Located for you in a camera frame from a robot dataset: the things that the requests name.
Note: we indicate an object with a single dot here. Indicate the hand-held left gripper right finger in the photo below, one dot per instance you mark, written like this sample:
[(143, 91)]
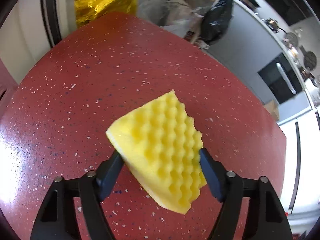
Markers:
[(212, 175)]

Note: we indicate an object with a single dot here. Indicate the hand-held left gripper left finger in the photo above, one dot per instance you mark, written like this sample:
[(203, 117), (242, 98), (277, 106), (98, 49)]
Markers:
[(110, 175)]

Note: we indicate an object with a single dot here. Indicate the yellow egg-crate foam sponge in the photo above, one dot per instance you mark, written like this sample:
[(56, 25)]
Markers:
[(160, 142)]

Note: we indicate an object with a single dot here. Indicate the cardboard box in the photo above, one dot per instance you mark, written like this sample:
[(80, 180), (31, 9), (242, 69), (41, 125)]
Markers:
[(272, 110)]

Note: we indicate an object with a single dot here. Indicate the white refrigerator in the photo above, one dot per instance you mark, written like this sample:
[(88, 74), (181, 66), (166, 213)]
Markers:
[(306, 155)]

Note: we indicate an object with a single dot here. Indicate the black built-in oven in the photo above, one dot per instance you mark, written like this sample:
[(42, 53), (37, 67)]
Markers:
[(277, 77)]

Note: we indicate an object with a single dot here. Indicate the grey lower cabinets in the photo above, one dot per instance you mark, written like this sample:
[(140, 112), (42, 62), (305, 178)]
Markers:
[(240, 55)]

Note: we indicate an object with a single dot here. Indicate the round dark baking pan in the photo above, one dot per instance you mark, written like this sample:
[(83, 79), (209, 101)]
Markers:
[(310, 60)]

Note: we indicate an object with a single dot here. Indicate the black garbage bag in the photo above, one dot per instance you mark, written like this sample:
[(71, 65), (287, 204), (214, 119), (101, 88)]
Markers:
[(216, 20)]

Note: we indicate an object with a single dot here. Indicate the white plastic bag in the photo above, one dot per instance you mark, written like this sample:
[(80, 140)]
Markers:
[(175, 17)]

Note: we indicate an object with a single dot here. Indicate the gold foil bag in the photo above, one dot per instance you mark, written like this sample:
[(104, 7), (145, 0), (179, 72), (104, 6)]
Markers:
[(100, 0)]

